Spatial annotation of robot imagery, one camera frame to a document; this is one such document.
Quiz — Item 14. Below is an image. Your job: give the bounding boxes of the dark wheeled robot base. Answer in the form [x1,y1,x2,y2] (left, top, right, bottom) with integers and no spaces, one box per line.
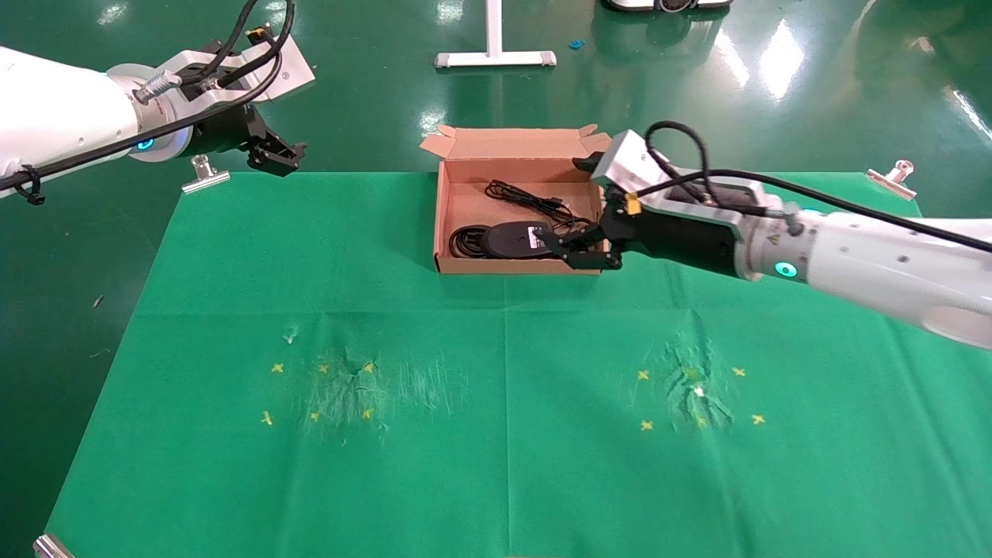
[604,0,733,12]

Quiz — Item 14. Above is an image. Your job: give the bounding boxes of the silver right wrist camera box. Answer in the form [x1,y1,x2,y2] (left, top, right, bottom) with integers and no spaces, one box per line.
[591,129,776,226]

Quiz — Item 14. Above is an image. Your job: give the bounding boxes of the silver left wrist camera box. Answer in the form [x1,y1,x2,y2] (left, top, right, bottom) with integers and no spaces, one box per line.
[174,35,317,108]

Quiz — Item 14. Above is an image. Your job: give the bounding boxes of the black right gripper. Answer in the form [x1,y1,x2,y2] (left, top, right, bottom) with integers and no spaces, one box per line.
[533,153,749,278]

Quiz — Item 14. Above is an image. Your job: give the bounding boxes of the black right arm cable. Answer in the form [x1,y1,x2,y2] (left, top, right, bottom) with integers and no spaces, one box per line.
[643,120,992,253]

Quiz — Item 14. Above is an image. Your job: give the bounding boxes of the white stand base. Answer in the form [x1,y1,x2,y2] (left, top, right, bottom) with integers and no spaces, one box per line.
[434,0,557,69]

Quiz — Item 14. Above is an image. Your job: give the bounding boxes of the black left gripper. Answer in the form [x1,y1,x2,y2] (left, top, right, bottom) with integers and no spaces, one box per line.
[190,105,308,177]

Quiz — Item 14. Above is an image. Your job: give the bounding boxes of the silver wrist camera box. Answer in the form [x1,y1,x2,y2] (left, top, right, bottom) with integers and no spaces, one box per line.
[591,129,776,226]
[174,35,317,108]

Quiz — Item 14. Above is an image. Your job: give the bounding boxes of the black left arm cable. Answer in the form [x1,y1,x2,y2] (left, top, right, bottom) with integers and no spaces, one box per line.
[0,0,295,206]

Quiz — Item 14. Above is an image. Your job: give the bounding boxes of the black wired computer mouse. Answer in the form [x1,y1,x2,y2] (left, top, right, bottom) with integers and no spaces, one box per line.
[480,180,601,260]

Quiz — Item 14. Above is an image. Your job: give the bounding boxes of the open brown cardboard box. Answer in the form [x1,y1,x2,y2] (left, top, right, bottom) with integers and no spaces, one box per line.
[418,122,619,277]

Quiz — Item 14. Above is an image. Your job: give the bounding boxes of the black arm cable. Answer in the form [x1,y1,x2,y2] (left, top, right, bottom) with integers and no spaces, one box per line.
[643,120,992,253]
[0,0,295,206]

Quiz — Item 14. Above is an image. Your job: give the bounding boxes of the green table cloth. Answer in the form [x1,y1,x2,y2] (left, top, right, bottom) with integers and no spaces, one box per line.
[43,170,992,558]

